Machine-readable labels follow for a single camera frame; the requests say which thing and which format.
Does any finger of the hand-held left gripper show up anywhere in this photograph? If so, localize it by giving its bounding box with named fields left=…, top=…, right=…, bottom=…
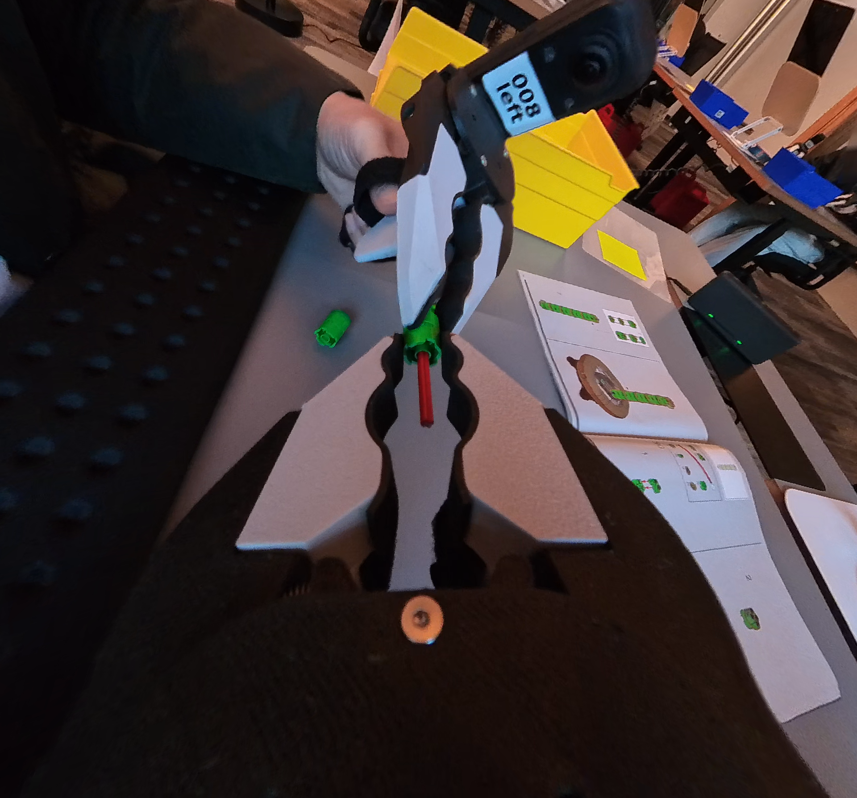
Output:
left=396, top=125, right=470, bottom=330
left=438, top=199, right=514, bottom=337

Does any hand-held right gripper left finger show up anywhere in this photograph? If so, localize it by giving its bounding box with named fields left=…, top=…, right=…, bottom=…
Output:
left=236, top=335, right=403, bottom=590

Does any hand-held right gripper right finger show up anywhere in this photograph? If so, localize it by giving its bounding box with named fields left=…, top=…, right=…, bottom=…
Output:
left=432, top=335, right=609, bottom=590

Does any green round brick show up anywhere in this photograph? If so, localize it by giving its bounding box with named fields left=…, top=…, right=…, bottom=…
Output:
left=313, top=309, right=351, bottom=348
left=402, top=323, right=444, bottom=365

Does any red axle rod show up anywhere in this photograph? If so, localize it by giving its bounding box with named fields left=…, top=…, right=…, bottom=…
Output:
left=415, top=306, right=436, bottom=426

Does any grey desk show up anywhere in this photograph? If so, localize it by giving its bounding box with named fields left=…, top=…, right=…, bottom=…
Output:
left=161, top=48, right=857, bottom=798

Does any person's left hand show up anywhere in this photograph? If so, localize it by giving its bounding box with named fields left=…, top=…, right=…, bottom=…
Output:
left=315, top=91, right=409, bottom=230

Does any red canister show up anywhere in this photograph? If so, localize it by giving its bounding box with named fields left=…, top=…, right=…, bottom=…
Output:
left=651, top=172, right=709, bottom=230
left=599, top=105, right=644, bottom=159

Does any yellow storage bin stack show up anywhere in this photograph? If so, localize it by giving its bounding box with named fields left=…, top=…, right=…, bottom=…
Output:
left=371, top=7, right=640, bottom=250

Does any yellow square sheet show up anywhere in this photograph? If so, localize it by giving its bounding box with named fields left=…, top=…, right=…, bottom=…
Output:
left=597, top=229, right=649, bottom=281

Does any blue storage bin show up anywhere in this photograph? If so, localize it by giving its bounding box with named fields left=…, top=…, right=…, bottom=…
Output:
left=763, top=149, right=845, bottom=210
left=690, top=79, right=749, bottom=129

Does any open instruction booklet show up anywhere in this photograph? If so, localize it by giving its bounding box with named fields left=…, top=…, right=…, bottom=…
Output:
left=519, top=270, right=841, bottom=724

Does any clear acrylic stand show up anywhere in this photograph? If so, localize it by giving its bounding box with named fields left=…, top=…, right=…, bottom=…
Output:
left=730, top=116, right=784, bottom=150

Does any wooden background table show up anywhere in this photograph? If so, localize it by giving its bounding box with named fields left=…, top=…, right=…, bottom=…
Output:
left=653, top=58, right=857, bottom=250

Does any beige chair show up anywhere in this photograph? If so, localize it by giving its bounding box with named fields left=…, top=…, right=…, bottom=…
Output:
left=762, top=62, right=821, bottom=137

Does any black studded mat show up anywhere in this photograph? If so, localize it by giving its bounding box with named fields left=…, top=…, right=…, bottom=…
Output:
left=0, top=155, right=309, bottom=798

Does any office chair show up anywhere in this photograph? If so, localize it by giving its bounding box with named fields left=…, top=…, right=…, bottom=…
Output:
left=693, top=199, right=857, bottom=290

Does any black adapter box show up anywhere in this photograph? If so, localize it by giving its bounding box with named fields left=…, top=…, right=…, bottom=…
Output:
left=686, top=272, right=799, bottom=365

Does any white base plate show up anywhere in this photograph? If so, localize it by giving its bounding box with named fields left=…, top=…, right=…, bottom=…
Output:
left=783, top=489, right=857, bottom=641

